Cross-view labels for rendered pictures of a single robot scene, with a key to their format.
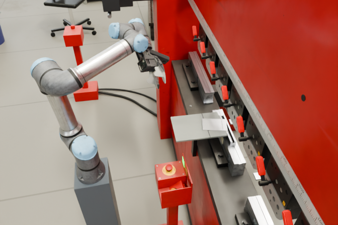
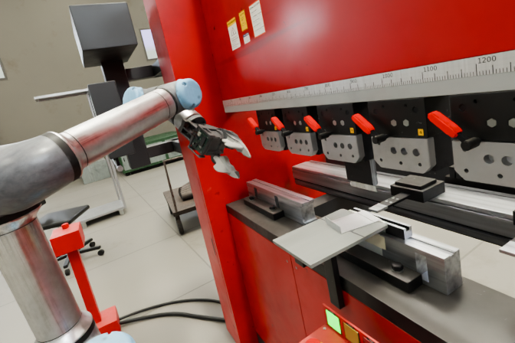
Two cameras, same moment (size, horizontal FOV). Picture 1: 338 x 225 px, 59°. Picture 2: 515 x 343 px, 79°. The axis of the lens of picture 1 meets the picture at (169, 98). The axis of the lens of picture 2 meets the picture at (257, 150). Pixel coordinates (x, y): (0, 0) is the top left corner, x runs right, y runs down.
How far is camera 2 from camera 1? 0.81 m
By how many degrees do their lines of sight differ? 32
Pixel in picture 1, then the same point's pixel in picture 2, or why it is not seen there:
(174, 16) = not seen: hidden behind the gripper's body
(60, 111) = (28, 279)
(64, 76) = (28, 142)
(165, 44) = (211, 181)
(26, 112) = not seen: outside the picture
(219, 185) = (445, 321)
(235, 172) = (450, 280)
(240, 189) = (488, 308)
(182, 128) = (306, 245)
